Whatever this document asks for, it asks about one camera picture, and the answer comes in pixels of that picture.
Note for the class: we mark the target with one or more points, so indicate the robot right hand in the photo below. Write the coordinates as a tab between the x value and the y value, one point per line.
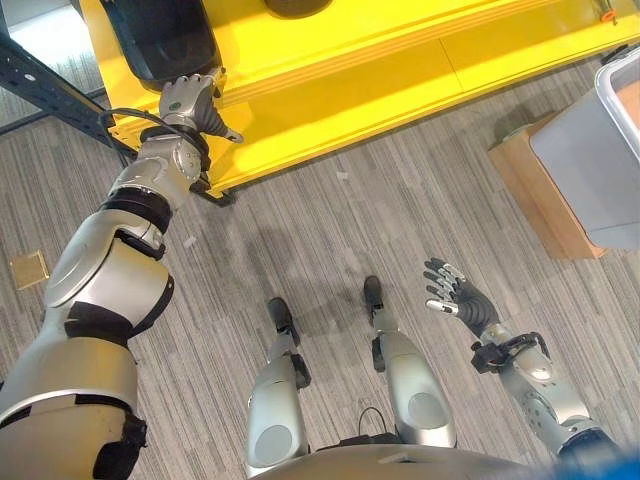
467	300

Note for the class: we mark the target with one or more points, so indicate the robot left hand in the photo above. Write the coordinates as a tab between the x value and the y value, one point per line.
187	102

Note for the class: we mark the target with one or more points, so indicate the robot right arm silver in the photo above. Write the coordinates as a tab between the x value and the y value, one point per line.
542	385

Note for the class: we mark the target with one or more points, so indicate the robot left arm silver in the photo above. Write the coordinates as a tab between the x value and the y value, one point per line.
95	305

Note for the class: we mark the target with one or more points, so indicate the dark blue shelf upright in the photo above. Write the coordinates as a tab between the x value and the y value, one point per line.
47	92

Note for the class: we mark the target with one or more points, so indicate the yellow metal shelf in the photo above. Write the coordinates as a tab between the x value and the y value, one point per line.
380	75

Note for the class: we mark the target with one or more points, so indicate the grey plastic box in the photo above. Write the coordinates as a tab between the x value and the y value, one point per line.
595	150

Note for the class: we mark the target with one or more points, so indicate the robot right leg silver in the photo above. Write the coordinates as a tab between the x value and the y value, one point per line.
407	380

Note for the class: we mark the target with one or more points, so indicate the robot leg silver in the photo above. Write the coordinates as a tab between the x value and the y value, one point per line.
277	395
407	380

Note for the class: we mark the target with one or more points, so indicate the robot torso silver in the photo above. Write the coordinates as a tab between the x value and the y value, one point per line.
425	462

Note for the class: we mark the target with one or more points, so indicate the robot left leg silver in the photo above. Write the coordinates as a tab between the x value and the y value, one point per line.
277	395

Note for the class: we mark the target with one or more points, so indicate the brass floor plate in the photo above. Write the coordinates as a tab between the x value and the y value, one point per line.
30	270

